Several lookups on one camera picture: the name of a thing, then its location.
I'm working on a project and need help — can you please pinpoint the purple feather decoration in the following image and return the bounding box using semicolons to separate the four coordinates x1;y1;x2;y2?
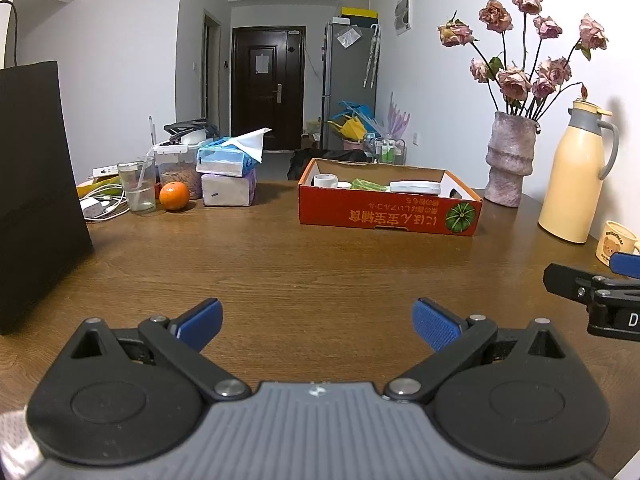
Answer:
385;92;412;138

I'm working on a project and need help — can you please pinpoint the orange cardboard box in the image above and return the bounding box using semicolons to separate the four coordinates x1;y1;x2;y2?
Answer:
298;157;484;237

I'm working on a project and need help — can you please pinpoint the white cable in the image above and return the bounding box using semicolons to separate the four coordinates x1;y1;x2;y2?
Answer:
82;185;132;222

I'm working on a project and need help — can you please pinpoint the folded pale umbrella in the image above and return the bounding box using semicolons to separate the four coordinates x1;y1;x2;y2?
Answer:
364;24;381;90

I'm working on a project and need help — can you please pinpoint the black cloth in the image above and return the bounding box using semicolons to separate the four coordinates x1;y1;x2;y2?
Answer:
287;148;371;181

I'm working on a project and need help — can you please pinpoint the bunch of dried pink roses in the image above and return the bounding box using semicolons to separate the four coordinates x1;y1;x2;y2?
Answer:
439;0;610;122

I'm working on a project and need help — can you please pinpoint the white electrical panel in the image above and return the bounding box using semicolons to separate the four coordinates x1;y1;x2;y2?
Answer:
394;0;413;36

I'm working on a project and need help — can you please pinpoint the yellow bag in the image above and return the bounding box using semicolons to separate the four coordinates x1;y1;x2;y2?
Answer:
327;116;366;142

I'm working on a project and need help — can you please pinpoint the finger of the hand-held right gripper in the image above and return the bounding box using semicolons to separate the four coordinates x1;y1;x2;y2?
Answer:
609;251;640;279
543;262;640;342

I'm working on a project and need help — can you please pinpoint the black paper bag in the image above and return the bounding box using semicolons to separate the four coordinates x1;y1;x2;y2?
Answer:
0;0;95;336

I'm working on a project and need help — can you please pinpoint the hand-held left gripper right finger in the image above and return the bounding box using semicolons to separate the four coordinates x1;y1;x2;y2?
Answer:
382;297;573;403

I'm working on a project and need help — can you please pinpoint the metal trolley cart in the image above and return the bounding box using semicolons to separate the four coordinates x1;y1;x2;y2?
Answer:
364;132;407;165

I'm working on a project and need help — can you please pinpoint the dark interior doorway frame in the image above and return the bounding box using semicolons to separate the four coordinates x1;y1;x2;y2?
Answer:
202;8;222;121

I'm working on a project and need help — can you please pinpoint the purple tissue pack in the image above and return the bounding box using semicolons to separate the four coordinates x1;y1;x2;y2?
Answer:
201;167;258;207

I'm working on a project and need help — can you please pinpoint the cream thermos jug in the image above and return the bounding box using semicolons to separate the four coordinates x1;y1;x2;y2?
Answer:
537;100;620;245

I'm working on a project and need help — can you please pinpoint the black folded frame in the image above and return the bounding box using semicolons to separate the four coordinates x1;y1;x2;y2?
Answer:
164;120;218;136

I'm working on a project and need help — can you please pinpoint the white and red lint brush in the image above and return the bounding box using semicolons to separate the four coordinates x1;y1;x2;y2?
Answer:
389;180;442;197

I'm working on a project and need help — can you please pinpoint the dark brown entrance door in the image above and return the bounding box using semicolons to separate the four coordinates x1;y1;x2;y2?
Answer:
231;26;307;152

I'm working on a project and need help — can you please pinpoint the small brown carton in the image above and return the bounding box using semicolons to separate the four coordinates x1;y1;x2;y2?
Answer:
301;120;323;150

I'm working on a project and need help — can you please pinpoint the white drinking straw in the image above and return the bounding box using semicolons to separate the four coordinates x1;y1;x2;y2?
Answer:
135;157;151;196

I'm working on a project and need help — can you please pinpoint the pink stone vase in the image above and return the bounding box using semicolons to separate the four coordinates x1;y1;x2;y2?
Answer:
483;111;541;208

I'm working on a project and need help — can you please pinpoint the grey refrigerator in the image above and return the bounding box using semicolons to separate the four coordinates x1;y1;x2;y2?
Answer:
321;21;377;151

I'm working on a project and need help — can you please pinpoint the blue tissue pack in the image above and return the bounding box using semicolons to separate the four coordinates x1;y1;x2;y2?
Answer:
196;127;273;178

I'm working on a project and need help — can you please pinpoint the orange fruit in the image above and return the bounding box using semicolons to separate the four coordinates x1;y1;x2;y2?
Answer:
159;181;192;212

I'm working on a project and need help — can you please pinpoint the cream bear mug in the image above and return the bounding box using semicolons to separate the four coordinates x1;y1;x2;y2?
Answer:
596;220;640;267

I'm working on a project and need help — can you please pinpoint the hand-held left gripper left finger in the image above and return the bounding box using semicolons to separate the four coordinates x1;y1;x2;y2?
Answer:
64;298;252;402

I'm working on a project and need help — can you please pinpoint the clear glass cup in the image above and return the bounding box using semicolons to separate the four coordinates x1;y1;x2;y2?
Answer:
116;159;157;212

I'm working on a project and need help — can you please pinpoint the clear storage container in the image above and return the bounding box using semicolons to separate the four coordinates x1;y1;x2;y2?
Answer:
152;143;203;201

